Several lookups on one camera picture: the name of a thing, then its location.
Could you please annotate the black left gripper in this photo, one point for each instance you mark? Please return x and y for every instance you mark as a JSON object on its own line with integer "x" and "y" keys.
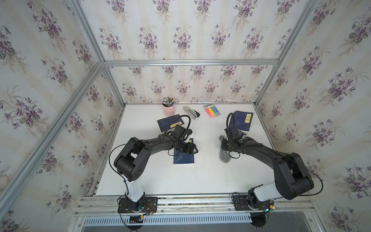
{"x": 188, "y": 145}

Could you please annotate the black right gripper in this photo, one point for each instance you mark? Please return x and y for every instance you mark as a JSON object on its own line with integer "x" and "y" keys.
{"x": 223, "y": 141}

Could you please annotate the grey patterned cloth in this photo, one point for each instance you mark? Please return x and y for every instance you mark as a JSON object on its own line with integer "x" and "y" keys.
{"x": 223, "y": 154}

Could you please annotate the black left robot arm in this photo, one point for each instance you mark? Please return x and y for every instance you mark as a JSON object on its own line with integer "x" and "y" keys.
{"x": 133, "y": 158}

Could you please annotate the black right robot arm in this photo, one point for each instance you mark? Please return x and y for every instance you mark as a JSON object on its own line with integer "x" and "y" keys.
{"x": 291, "y": 177}

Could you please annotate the grey black stapler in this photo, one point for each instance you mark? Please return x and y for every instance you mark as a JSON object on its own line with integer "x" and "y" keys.
{"x": 192, "y": 113}

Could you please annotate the pink pen cup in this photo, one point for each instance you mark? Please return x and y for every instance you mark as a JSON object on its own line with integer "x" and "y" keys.
{"x": 169, "y": 110}

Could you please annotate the colourful highlighter pack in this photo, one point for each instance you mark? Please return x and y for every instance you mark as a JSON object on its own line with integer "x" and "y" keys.
{"x": 211, "y": 111}

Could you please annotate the pens in cup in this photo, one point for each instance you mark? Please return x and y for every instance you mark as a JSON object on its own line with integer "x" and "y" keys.
{"x": 168, "y": 102}

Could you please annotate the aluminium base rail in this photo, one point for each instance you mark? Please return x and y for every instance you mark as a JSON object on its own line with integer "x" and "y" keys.
{"x": 180, "y": 210}

